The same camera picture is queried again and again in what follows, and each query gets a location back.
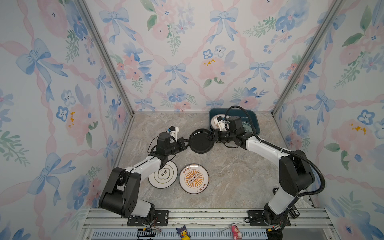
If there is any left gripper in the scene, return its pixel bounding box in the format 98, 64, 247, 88
165, 138, 192, 158

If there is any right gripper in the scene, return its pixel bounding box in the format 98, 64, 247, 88
204, 130, 236, 145

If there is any orange sunburst plate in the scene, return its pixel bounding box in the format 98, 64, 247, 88
210, 114, 224, 130
179, 164, 210, 195

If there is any black round plate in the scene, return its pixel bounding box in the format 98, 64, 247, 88
189, 129, 215, 154

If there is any teal patterned small plate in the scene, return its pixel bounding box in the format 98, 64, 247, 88
244, 123, 257, 134

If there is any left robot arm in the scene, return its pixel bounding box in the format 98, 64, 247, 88
99, 132, 190, 221

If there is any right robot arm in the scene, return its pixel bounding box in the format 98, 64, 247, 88
213, 116, 315, 226

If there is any teal plastic bin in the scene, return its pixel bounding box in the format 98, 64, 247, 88
208, 107, 261, 136

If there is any white plate clover left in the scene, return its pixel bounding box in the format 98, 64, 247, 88
148, 161, 178, 189

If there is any purple yellow toy figure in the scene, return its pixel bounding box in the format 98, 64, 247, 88
176, 225, 191, 240

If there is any pink toy figure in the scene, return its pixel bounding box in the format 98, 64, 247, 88
231, 223, 243, 240

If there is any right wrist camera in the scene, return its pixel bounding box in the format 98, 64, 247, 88
219, 118, 228, 132

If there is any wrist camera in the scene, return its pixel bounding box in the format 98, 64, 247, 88
219, 118, 228, 132
166, 126, 179, 142

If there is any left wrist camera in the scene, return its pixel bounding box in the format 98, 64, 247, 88
166, 126, 179, 142

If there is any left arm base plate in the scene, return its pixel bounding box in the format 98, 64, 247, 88
127, 210, 170, 227

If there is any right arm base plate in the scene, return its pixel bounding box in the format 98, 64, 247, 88
244, 210, 291, 227

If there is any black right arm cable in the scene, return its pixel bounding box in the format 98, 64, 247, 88
224, 105, 326, 198

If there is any aluminium front rail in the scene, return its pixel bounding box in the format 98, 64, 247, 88
77, 209, 340, 240

